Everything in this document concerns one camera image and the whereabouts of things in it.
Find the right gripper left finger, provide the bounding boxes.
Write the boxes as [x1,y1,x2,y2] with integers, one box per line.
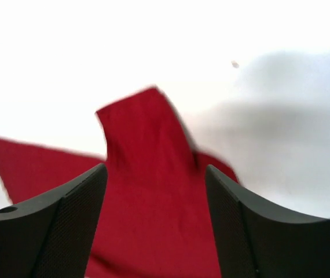
[0,164,108,278]

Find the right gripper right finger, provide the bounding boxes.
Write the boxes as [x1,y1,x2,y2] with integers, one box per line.
[205,165,330,278]

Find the dark red t-shirt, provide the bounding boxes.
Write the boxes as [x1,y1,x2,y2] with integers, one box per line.
[0,85,240,278]

